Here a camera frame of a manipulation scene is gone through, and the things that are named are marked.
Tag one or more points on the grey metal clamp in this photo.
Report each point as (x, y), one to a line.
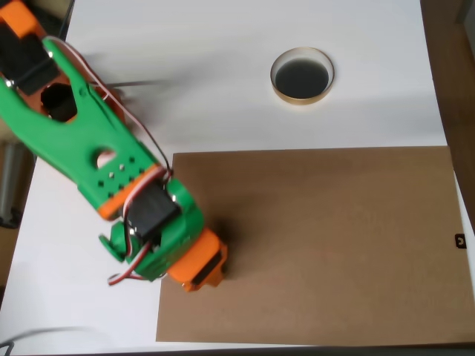
(11, 178)

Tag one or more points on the brown cardboard sheet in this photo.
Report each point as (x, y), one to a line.
(315, 244)

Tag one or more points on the green orange robot arm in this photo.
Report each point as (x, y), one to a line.
(70, 137)

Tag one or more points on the orange gripper black servo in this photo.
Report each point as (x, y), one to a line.
(203, 268)

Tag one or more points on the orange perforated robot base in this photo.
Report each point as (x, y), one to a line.
(118, 107)

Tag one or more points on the round dish gold rim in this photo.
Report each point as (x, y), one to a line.
(301, 78)

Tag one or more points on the dark box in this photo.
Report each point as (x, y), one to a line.
(52, 18)

